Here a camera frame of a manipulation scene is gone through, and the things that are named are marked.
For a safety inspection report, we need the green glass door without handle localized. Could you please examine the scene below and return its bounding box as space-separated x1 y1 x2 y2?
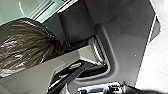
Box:
17 0 69 22

